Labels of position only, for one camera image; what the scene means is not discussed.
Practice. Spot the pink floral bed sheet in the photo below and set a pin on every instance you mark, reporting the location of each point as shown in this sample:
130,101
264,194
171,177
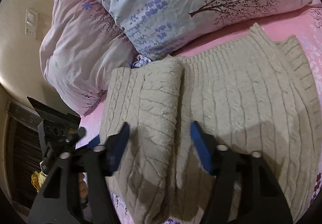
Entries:
213,35

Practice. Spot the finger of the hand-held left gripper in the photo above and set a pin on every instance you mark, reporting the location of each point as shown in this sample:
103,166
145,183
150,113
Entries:
93,142

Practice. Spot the white wall switch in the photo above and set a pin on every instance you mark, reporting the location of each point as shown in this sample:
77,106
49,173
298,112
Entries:
31,16

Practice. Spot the white wall socket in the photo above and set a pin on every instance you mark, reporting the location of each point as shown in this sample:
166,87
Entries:
31,32

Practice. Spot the yellow cloth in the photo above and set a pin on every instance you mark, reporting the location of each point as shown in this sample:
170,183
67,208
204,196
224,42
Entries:
39,180

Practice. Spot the pale blue tree-print pillow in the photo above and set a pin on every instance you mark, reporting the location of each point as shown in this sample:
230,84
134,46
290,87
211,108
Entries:
176,0

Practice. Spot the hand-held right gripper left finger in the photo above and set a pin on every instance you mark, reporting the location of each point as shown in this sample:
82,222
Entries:
118,148

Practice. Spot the pink floral pillow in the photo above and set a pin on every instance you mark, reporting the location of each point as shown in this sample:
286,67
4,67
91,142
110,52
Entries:
75,50

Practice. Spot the dark wooden cabinet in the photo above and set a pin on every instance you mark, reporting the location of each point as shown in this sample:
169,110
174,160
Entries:
22,153

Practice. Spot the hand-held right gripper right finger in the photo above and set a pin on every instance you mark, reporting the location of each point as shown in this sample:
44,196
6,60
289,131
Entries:
201,148

